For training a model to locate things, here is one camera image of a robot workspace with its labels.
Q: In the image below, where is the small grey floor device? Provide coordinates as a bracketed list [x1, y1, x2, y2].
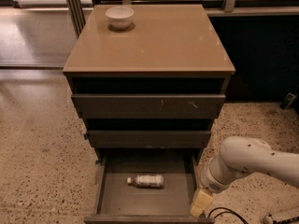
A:
[279, 92, 297, 110]

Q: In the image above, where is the open bottom drawer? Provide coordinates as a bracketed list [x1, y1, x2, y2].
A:
[84, 148, 214, 224]

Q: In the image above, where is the middle grey drawer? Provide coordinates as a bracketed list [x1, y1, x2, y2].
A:
[86, 130, 211, 148]

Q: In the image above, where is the clear plastic bottle white label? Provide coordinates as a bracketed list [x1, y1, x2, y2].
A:
[127, 175, 164, 189]

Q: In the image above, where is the grey power strip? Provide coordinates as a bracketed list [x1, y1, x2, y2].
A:
[263, 208, 299, 224]

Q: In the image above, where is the black cable on floor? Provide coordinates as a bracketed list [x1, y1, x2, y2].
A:
[206, 206, 249, 224]

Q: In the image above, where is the grey drawer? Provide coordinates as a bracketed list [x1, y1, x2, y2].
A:
[86, 130, 211, 148]
[72, 94, 225, 119]

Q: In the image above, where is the metal window frame post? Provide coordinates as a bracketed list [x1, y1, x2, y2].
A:
[66, 0, 86, 37]

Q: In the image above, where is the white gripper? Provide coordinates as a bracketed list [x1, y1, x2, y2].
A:
[190, 157, 232, 217]

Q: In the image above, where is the tan drawer cabinet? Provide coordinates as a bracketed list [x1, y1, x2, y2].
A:
[63, 5, 235, 160]

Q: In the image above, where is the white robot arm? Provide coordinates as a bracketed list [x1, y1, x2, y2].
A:
[190, 136, 299, 217]

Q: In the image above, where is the top grey drawer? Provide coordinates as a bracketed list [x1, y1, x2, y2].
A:
[72, 94, 225, 119]

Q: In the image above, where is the white ceramic bowl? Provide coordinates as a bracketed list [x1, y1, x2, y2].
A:
[106, 6, 135, 30]

